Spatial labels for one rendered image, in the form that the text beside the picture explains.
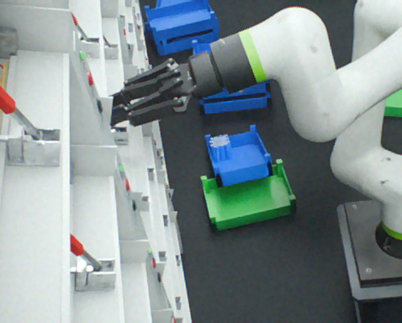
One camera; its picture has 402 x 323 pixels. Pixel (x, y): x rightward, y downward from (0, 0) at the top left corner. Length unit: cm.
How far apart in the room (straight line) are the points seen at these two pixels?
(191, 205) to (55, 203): 172
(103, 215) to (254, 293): 127
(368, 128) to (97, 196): 91
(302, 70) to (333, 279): 109
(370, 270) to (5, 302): 126
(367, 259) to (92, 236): 104
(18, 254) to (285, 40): 63
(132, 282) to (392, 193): 79
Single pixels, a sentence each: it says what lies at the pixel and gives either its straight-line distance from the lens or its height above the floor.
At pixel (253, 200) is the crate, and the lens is 218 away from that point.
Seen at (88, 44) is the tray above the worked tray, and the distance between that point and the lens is 98.
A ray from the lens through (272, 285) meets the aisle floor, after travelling 197.
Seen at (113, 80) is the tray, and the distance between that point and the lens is 125.
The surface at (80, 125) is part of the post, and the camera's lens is 73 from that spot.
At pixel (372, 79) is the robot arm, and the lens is 111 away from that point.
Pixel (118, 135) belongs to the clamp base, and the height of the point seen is 95.
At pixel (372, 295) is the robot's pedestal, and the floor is 28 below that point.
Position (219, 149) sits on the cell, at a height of 8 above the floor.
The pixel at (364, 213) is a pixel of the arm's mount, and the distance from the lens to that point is 175.
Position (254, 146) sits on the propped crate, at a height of 2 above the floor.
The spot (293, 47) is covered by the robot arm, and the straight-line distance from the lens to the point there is 99.
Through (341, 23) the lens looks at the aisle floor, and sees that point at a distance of 303.
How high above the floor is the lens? 166
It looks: 45 degrees down
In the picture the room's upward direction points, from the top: 6 degrees counter-clockwise
